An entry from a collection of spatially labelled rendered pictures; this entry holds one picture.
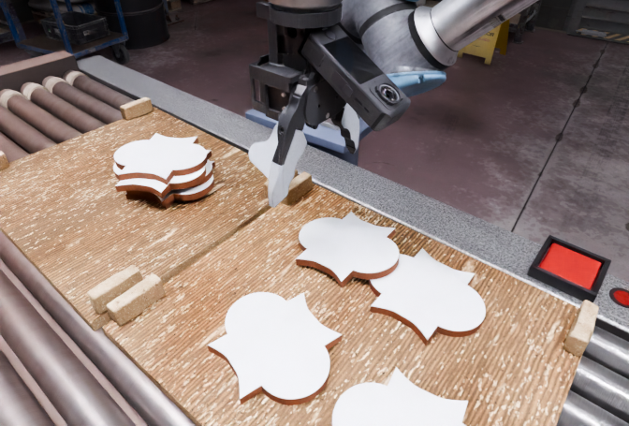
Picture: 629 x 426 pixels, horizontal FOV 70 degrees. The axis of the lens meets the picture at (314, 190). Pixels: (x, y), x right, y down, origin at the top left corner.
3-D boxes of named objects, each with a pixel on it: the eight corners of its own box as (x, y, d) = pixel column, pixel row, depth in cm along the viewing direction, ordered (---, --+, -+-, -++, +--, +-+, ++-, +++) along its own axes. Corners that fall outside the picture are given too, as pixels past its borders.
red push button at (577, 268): (549, 249, 61) (552, 242, 60) (598, 270, 58) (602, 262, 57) (534, 274, 57) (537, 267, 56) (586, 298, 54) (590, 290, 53)
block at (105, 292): (138, 277, 54) (133, 260, 52) (147, 285, 53) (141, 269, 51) (90, 308, 50) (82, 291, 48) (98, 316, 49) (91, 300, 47)
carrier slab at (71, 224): (154, 113, 92) (153, 106, 91) (304, 189, 71) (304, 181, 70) (-37, 189, 71) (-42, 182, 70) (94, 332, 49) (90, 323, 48)
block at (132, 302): (157, 286, 53) (153, 271, 51) (168, 295, 52) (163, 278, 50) (110, 320, 49) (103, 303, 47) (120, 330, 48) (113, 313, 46)
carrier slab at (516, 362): (308, 188, 71) (308, 181, 70) (592, 324, 50) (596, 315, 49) (105, 335, 49) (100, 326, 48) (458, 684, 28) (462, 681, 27)
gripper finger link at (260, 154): (244, 190, 52) (273, 116, 51) (281, 211, 49) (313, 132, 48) (226, 187, 50) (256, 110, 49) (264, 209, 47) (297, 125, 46)
